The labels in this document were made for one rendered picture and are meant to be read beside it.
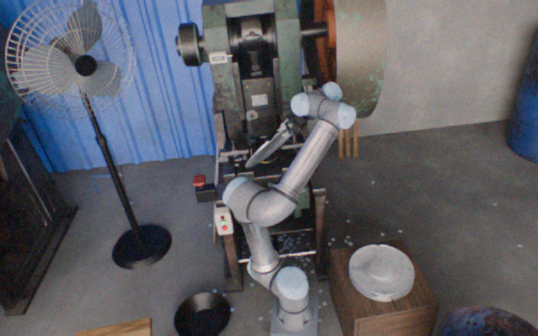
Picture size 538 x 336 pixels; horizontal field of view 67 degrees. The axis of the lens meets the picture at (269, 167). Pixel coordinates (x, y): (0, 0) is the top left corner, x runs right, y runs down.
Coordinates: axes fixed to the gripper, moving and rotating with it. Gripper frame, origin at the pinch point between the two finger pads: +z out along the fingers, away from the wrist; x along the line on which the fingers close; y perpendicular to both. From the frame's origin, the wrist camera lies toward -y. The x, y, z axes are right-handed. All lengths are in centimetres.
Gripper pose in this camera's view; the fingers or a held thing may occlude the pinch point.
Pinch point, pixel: (283, 132)
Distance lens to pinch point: 173.4
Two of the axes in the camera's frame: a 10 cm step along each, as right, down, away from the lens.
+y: -5.5, 5.3, -6.5
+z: -5.3, 3.9, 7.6
